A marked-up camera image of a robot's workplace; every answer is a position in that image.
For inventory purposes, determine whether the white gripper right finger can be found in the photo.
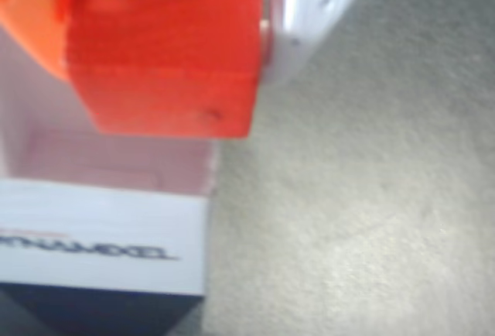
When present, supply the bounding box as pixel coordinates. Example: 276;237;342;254
258;0;383;86

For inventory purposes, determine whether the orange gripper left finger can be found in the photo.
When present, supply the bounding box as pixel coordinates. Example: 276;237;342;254
0;0;77;84

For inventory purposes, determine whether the red cube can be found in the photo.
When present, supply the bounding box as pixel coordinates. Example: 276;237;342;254
60;0;268;140

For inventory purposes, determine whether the white cardboard box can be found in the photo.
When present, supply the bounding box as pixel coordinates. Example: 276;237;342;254
0;28;222;336

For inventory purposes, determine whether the black table mat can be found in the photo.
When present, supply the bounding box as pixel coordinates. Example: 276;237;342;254
199;0;495;336

